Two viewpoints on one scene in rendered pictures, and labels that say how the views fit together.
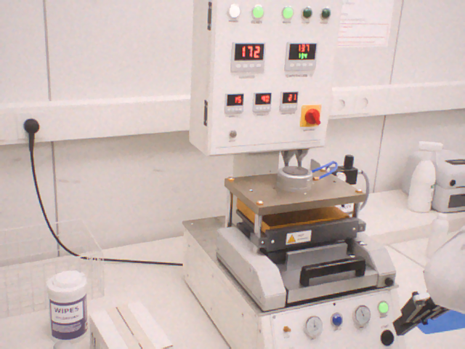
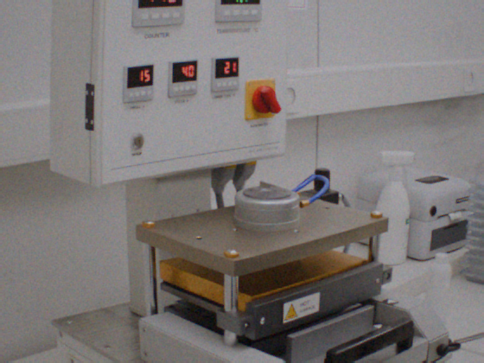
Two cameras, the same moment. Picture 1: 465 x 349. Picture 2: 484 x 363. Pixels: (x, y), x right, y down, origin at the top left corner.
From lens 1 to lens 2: 0.31 m
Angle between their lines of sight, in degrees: 19
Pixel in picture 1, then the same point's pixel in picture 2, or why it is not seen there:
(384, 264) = (432, 324)
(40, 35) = not seen: outside the picture
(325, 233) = (339, 295)
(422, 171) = (391, 200)
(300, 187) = (285, 220)
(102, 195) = not seen: outside the picture
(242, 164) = (148, 202)
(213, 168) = (64, 231)
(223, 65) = (120, 18)
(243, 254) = (213, 352)
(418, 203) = (391, 251)
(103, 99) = not seen: outside the picture
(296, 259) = (303, 344)
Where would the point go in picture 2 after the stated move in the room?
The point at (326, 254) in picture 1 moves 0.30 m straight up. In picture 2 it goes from (347, 327) to (359, 83)
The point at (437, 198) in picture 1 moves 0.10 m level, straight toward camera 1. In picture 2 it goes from (415, 238) to (419, 251)
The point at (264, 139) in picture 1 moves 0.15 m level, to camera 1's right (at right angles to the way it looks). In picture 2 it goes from (188, 148) to (298, 143)
